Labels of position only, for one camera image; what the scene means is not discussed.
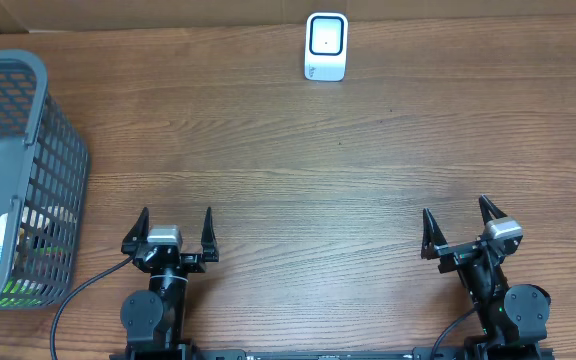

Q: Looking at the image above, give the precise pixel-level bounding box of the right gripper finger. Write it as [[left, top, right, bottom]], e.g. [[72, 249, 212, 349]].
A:
[[478, 195, 507, 224], [420, 208, 448, 260]]

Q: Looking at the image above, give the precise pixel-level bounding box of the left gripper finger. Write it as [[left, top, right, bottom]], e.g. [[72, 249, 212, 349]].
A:
[[121, 207, 149, 255], [201, 207, 219, 262]]

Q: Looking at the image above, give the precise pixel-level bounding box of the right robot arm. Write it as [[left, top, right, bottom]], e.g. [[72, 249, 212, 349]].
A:
[[420, 195, 554, 359]]

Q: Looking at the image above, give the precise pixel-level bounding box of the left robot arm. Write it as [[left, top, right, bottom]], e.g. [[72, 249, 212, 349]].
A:
[[120, 208, 219, 359]]

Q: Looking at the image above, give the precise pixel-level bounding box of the white barcode scanner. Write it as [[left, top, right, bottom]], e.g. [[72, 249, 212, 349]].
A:
[[304, 12, 348, 82]]

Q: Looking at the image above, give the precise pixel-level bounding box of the grey plastic mesh basket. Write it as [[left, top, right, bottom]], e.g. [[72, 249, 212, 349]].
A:
[[0, 50, 90, 310]]

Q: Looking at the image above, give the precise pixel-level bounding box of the green packet in basket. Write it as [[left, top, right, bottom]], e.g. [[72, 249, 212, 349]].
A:
[[0, 280, 46, 307]]

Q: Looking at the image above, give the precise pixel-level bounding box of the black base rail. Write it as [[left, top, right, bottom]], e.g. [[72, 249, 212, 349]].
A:
[[108, 345, 556, 360]]

